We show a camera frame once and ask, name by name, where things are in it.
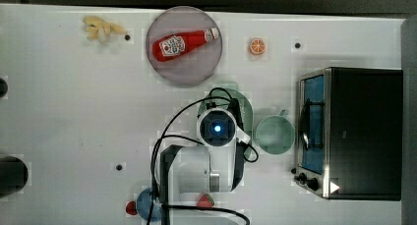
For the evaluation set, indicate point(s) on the red ketchup bottle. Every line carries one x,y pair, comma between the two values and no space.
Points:
178,44

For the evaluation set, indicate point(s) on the toaster oven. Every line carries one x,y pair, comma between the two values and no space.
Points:
349,133

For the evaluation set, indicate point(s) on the red strawberry toy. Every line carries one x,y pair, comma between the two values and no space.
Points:
205,201

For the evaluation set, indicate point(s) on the green plastic cup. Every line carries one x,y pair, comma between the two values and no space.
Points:
275,134

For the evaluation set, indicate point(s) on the black pot upper left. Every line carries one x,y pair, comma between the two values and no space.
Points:
3,88

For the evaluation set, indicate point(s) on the yellow plush toy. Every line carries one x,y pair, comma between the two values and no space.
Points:
98,28

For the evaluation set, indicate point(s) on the black pot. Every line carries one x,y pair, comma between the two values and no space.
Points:
3,88
14,175

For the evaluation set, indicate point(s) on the black pot lower left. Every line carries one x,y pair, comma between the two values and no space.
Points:
14,175

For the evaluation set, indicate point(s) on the small red toy fruit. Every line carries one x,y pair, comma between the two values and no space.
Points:
131,208

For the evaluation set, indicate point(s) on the blue plastic cup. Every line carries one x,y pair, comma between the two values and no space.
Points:
146,208

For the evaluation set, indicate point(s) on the purple round plate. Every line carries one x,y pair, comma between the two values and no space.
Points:
193,67

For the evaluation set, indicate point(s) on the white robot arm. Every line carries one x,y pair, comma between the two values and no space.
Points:
214,165

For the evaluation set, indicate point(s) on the orange slice toy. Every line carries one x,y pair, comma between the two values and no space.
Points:
257,46

